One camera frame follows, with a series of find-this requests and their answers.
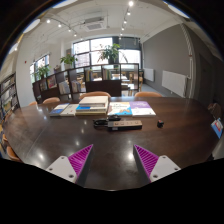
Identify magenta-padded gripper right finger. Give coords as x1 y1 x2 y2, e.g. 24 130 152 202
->
132 144 182 186

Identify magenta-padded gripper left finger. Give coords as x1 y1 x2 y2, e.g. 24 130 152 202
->
45 143 95 186

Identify blue booklet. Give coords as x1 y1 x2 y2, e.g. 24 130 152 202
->
49 102 70 117

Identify purple booklet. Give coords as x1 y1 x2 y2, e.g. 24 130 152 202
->
129 100 157 118

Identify blue and white book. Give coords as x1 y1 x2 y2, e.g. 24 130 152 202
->
75 103 109 117

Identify blue table sign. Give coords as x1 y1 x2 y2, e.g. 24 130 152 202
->
210 117 224 139

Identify thick white book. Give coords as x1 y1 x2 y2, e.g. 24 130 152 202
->
78 95 110 108

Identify colourful illustrated booklet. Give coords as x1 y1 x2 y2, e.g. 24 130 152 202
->
107 101 134 117

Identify brown wooden chair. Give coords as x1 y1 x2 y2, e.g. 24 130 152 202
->
207 102 223 120

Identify dark open shelf unit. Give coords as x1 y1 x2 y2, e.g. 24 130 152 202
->
32 62 140 103

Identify small potted plant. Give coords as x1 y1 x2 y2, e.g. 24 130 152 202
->
35 64 51 79

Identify medium potted plant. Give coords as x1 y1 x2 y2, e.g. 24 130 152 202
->
59 54 78 69

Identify large potted plant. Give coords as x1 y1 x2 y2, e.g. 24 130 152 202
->
99 43 122 65

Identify large round ceiling lamp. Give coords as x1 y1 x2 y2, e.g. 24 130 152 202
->
165 2 191 19
22 18 42 34

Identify ceiling air conditioner unit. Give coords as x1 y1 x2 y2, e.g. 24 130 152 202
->
81 15 109 32

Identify ceiling spot lights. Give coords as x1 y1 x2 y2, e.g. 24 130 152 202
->
44 0 136 38

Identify black power cable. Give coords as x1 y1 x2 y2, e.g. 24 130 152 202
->
92 114 122 128

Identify large white wall radiator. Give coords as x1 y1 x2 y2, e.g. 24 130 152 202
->
161 69 188 98

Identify wall bookshelf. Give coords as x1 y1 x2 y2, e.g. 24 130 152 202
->
0 71 20 116

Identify small white wall radiator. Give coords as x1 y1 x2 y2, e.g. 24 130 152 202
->
143 67 155 83

